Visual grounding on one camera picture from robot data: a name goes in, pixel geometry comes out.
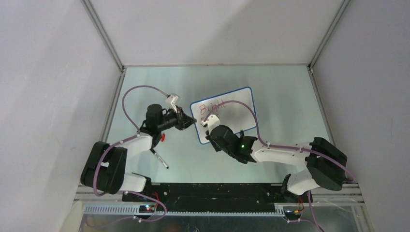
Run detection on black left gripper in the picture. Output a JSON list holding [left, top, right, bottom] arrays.
[[157, 105, 196, 131]]

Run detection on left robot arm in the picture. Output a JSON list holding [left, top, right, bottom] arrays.
[[80, 104, 197, 201]]

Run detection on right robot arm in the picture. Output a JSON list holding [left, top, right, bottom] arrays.
[[205, 125, 347, 202]]

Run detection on white blue-framed whiteboard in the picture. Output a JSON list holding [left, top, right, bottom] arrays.
[[190, 87, 256, 145]]

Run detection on black whiteboard marker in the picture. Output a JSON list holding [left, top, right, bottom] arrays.
[[150, 148, 169, 169]]

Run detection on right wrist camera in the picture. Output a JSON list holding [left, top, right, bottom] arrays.
[[201, 114, 220, 133]]

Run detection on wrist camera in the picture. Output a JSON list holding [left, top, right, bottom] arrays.
[[201, 114, 220, 133], [165, 93, 179, 112]]

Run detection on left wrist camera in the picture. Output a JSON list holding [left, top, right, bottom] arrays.
[[165, 93, 179, 112]]

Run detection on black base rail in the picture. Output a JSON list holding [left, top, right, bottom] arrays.
[[73, 182, 366, 218]]

